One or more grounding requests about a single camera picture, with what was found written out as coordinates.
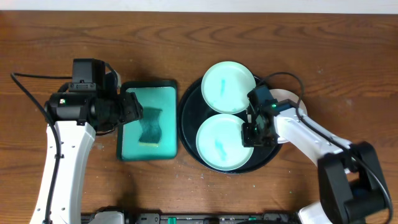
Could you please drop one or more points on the dark green sponge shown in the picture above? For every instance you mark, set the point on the dark green sponge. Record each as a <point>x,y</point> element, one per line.
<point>151,131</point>

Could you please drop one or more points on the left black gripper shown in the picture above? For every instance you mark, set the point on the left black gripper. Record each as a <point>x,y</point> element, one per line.
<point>129,109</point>

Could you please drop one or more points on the mint plate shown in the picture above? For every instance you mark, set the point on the mint plate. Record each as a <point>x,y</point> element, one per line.
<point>219,143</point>
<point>225,86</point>

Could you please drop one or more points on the green rectangular tray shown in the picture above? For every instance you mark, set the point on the green rectangular tray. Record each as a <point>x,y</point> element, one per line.
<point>161,94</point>

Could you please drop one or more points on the white plate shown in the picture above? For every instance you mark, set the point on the white plate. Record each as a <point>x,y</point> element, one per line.
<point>280,95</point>

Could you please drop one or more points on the black round tray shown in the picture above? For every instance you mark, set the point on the black round tray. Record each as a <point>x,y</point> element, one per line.
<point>193,111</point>

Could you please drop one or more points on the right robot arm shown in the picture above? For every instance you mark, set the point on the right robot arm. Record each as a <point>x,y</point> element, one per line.
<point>351,182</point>

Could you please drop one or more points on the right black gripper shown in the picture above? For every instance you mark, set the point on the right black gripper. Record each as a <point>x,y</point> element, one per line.
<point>248,140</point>

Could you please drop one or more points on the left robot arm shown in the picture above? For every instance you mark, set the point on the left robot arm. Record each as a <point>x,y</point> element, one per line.
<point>76,118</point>

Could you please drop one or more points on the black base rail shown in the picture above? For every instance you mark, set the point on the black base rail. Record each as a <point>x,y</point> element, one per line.
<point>109,216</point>

